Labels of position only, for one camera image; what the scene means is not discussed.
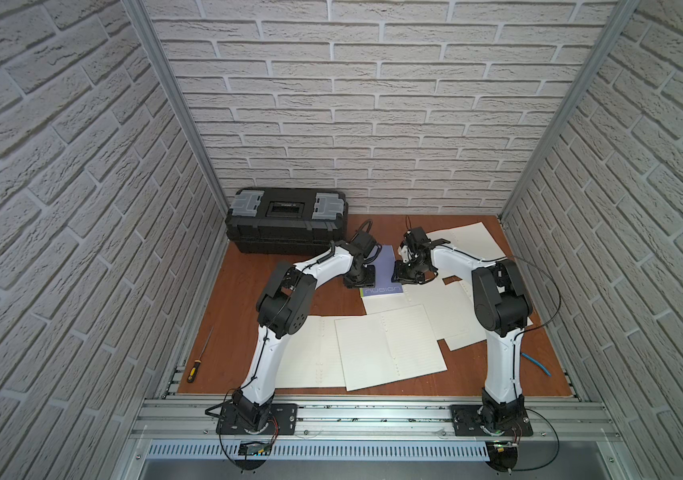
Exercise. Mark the black plastic toolbox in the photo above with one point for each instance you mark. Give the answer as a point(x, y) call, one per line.
point(298, 221)

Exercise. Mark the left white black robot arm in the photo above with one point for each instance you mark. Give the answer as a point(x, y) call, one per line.
point(284, 307)

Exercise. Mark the yellow black screwdriver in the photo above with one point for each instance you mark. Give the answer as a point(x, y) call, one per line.
point(195, 369)

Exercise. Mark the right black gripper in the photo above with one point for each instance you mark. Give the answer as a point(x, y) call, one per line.
point(400, 275)

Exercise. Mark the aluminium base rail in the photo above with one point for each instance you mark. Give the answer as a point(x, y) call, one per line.
point(360, 428)

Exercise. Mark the purple cover notebook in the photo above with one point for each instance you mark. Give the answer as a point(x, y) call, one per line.
point(384, 265)

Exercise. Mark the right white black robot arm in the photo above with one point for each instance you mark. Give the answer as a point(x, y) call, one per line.
point(501, 306)

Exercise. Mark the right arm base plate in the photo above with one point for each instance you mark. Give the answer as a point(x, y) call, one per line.
point(467, 422)

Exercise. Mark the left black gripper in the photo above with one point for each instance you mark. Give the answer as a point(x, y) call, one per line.
point(359, 278)

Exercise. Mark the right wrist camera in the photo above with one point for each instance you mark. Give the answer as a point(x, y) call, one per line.
point(416, 238)

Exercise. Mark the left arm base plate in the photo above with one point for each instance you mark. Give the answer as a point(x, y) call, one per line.
point(281, 418)

